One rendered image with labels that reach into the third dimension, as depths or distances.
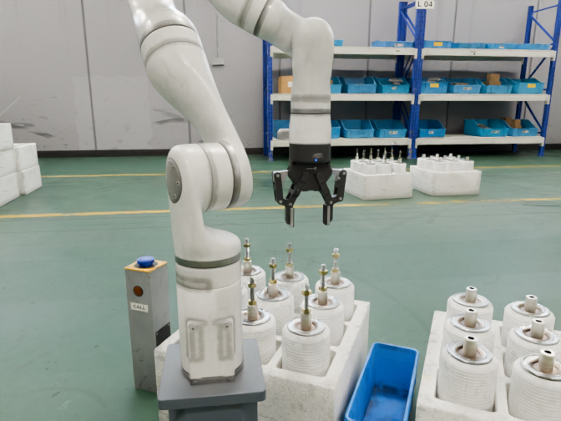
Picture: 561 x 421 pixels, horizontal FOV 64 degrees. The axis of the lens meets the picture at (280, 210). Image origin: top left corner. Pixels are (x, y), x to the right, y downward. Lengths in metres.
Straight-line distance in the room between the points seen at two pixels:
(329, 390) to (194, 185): 0.49
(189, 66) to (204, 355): 0.40
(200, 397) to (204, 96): 0.41
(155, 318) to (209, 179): 0.60
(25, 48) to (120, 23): 1.17
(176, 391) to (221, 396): 0.06
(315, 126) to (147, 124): 5.46
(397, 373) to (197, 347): 0.64
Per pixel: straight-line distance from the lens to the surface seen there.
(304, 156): 0.78
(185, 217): 0.58
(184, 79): 0.66
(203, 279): 0.61
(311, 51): 0.77
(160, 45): 0.69
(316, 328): 0.91
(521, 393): 0.90
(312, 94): 0.78
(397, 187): 3.39
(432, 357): 1.01
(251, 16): 0.79
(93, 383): 1.29
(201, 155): 0.58
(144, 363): 1.18
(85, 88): 6.32
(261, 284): 1.18
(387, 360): 1.17
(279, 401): 0.93
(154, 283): 1.08
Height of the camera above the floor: 0.68
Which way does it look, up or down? 14 degrees down
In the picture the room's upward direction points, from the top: straight up
